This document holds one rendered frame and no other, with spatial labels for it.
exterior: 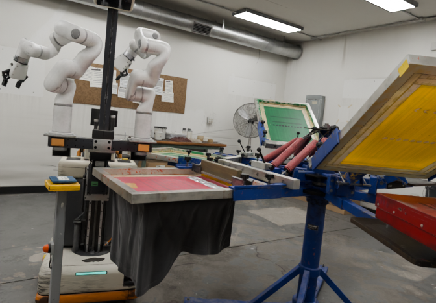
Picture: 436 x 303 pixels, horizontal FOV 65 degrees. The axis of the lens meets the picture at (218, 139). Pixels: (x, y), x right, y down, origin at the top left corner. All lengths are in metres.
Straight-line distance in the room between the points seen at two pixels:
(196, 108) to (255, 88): 1.42
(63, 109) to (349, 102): 5.18
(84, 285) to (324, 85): 5.45
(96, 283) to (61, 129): 1.03
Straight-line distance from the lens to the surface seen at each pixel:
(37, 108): 5.37
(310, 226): 2.50
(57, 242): 1.78
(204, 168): 2.00
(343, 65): 6.63
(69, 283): 2.51
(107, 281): 2.52
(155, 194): 1.41
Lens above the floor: 1.31
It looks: 4 degrees down
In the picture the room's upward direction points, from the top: 6 degrees clockwise
